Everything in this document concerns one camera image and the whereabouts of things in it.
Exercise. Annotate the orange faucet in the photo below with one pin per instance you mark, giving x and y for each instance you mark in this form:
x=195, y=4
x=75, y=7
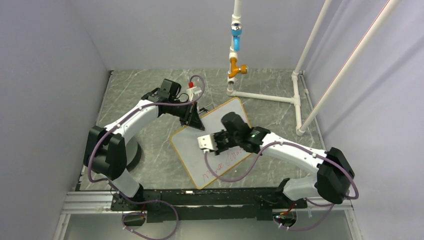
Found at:
x=234, y=69

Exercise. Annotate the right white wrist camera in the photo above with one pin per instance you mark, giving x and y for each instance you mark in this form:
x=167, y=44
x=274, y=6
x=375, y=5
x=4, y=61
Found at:
x=207, y=143

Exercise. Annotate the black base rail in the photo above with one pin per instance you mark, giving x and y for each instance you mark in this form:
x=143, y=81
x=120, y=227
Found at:
x=168, y=212

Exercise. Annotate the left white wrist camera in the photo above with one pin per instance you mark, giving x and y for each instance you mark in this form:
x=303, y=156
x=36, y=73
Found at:
x=193, y=91

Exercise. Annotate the aluminium frame rail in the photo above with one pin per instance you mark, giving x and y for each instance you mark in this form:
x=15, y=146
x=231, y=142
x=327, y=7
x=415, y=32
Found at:
x=101, y=202

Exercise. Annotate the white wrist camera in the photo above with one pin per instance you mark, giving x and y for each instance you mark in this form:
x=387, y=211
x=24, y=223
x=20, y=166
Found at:
x=207, y=143
x=193, y=91

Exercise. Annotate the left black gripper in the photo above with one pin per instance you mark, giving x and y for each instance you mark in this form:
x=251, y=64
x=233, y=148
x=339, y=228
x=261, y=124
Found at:
x=192, y=117

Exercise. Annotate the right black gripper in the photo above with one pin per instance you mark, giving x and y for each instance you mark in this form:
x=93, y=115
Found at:
x=220, y=149

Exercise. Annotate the blue pipe valve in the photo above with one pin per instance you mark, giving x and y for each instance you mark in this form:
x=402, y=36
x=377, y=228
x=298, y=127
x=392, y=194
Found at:
x=236, y=30

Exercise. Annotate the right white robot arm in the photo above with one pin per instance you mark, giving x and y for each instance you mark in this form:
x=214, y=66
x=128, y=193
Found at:
x=330, y=175

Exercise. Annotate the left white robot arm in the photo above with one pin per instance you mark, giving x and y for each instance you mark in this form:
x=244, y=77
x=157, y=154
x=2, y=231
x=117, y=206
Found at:
x=106, y=147

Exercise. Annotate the yellow framed whiteboard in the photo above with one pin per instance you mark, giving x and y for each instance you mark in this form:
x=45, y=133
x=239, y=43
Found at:
x=185, y=144

